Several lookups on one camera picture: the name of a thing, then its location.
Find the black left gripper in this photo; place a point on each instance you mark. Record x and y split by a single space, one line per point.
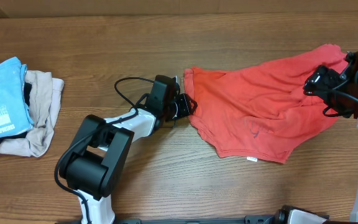
184 99

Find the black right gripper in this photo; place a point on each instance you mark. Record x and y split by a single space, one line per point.
316 84

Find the red t-shirt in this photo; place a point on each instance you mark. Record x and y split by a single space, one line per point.
261 111

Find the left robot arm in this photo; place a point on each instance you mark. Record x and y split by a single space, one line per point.
92 165

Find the beige folded garment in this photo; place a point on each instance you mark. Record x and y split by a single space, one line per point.
45 104

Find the light blue folded t-shirt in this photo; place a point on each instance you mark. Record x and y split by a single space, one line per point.
14 112

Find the dark navy folded garment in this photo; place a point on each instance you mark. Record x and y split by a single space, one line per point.
27 89

